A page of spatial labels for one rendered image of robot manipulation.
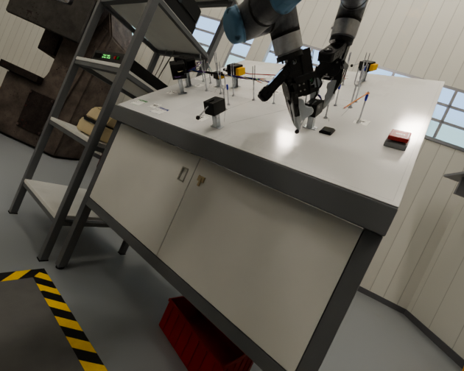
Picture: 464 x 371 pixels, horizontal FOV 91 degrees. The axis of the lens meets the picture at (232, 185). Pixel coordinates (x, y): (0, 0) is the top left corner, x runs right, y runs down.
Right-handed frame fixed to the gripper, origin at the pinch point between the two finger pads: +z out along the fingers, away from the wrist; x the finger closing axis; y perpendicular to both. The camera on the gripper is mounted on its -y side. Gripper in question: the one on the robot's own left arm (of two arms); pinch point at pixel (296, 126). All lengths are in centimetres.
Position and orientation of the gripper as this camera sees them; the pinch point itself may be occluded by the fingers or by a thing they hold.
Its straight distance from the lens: 75.4
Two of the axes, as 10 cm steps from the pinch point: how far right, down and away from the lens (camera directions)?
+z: 3.2, 8.5, 4.2
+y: 9.5, -3.0, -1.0
